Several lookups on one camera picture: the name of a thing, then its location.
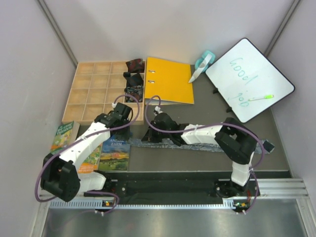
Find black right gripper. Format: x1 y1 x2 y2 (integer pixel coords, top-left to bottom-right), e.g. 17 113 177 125
142 121 171 144

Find grey blue patterned tie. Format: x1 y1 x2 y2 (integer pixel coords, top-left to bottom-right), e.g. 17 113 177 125
128 138 275 154

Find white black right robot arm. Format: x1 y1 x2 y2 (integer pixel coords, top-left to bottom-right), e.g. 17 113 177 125
142 113 257 198

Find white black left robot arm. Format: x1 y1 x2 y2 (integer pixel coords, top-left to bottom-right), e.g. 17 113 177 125
40 103 133 202

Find floral rolled tie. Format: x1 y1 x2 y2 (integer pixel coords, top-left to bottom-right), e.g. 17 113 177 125
124 85 144 103

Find blue Animal Farm book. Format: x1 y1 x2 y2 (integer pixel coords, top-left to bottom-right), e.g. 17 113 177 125
98 135 131 171

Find wooden compartment tray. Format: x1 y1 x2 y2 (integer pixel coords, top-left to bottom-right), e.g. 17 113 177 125
62 61 137 125

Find dark blue striped rolled tie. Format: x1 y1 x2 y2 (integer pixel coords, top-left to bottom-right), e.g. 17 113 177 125
123 72 144 87

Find dark red rolled tie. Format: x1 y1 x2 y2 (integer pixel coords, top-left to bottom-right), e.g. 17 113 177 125
126 58 145 73

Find orange book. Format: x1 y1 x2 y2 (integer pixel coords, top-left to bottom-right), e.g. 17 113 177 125
78 144 102 174

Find green children's book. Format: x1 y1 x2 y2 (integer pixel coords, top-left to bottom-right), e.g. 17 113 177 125
50 121 80 154

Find teal white cat-ear headphones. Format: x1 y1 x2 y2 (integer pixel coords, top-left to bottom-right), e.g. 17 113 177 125
189 50 215 83

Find green whiteboard marker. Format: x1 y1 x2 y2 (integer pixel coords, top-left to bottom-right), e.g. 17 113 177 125
248 95 274 101

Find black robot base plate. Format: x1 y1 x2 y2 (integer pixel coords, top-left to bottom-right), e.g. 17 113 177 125
83 172 260 198

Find yellow ring binder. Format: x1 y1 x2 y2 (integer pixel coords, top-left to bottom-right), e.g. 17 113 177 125
144 57 194 105

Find white whiteboard black frame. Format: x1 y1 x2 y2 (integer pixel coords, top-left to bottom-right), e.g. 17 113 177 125
205 38 295 123

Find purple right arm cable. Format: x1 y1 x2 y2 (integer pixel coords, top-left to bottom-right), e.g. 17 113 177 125
144 95 266 215

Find aluminium frame rail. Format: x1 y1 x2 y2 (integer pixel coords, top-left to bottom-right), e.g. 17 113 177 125
48 179 308 213

